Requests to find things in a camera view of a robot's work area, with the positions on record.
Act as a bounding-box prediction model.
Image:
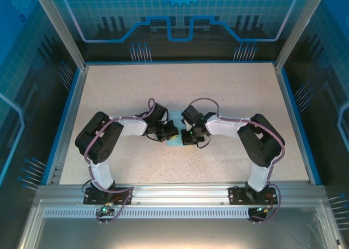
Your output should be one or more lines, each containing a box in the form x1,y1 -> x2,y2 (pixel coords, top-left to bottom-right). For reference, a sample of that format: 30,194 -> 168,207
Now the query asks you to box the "light blue paper sheet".
166,110 -> 191,149

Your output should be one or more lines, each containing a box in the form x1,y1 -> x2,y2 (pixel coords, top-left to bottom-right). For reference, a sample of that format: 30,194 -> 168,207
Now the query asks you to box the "grey sheet metal panel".
16,199 -> 349,249

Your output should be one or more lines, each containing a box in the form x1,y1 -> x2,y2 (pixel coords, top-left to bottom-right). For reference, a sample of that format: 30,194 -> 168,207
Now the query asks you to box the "connector board with green light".
98,201 -> 115,216
253,205 -> 274,216

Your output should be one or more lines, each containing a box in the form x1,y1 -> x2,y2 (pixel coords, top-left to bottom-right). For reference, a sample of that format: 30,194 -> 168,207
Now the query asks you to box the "thin black left gripper wire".
146,134 -> 166,144

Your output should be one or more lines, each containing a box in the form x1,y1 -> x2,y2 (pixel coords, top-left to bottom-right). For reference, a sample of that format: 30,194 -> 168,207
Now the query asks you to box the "thin black gripper wire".
196,135 -> 212,149
146,134 -> 166,144

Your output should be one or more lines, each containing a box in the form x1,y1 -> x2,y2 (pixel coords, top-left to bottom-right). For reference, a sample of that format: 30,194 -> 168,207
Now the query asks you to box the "thin black right gripper wire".
196,135 -> 212,149

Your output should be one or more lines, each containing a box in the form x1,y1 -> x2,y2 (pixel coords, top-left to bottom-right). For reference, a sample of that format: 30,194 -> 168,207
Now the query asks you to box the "aluminium mounting rail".
37,183 -> 328,206

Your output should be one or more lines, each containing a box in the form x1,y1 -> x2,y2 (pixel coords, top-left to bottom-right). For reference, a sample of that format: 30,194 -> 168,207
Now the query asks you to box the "blue table border frame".
40,60 -> 322,186

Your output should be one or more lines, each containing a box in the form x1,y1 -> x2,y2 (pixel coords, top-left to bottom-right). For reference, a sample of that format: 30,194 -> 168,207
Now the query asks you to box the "slotted metal cable duct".
43,208 -> 324,220

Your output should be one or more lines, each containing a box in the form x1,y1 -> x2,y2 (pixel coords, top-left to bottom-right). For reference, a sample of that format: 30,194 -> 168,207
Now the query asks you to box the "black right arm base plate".
228,186 -> 279,205

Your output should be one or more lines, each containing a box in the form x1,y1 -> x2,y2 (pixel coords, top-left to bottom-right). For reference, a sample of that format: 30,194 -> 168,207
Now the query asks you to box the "aluminium table side rail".
274,66 -> 313,184
53,66 -> 89,186

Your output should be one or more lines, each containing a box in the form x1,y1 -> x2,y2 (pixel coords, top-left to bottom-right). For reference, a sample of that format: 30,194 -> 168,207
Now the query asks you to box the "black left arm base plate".
83,187 -> 134,205

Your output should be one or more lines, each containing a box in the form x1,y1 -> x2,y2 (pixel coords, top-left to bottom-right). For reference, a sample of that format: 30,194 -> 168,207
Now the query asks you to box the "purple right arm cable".
185,97 -> 286,224

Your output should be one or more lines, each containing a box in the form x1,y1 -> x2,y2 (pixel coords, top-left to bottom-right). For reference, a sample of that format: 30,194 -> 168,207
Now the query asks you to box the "aluminium frame post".
274,0 -> 324,72
29,0 -> 89,72

